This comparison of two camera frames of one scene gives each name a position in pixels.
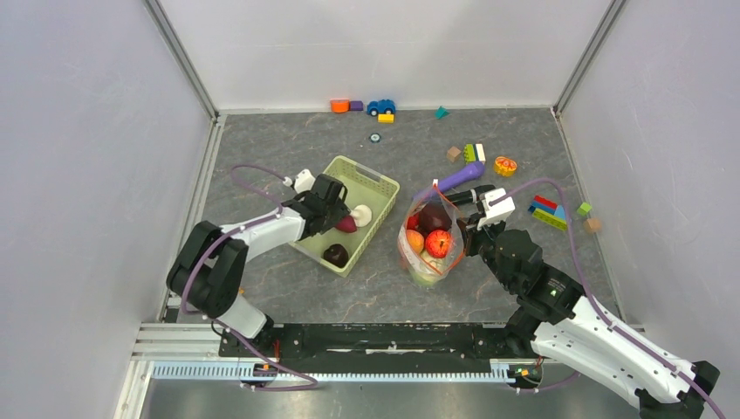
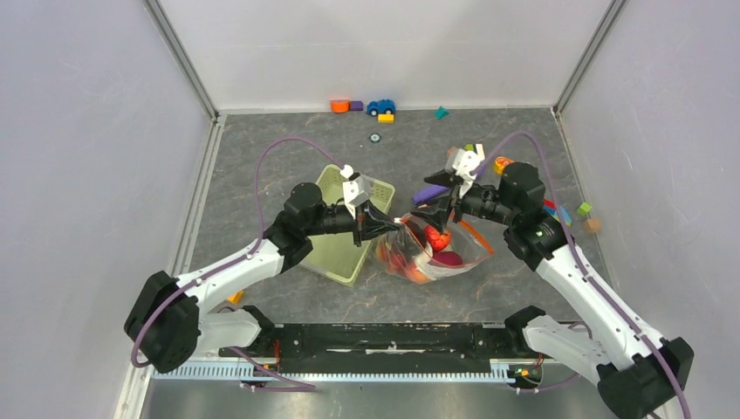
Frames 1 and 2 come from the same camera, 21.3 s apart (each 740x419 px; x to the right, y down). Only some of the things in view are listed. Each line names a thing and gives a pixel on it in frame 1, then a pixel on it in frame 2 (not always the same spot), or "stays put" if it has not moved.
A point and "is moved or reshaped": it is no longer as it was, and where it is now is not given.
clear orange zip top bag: (431, 243) is moved or reshaped
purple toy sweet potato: (346, 223) is moved or reshaped
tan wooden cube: (592, 224) stays put
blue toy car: (381, 106) stays put
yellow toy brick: (386, 118) stays put
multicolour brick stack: (549, 211) stays put
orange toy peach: (415, 240) to (415, 275)
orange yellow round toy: (504, 167) stays put
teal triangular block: (441, 113) stays put
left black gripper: (339, 209) to (369, 222)
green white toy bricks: (474, 152) stays put
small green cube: (583, 209) stays put
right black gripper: (469, 229) to (438, 215)
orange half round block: (339, 106) stays put
